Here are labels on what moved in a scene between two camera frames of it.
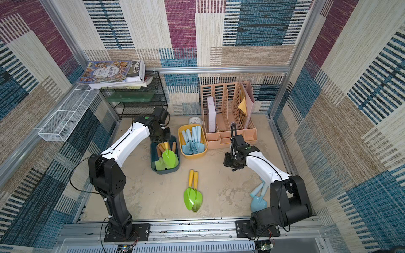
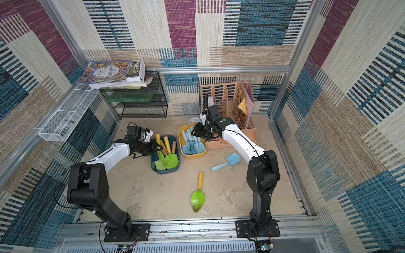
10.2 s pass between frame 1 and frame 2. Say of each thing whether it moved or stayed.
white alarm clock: stayed
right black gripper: moved
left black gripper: moved
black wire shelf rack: stayed
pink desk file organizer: stayed
